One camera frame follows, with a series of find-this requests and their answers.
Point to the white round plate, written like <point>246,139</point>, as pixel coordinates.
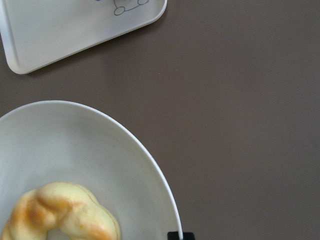
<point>50,141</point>

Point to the braided glazed donut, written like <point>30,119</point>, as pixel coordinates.
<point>69,207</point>

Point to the cream rabbit tray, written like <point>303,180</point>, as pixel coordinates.
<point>37,33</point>

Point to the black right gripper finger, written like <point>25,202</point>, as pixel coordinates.
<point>188,236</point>

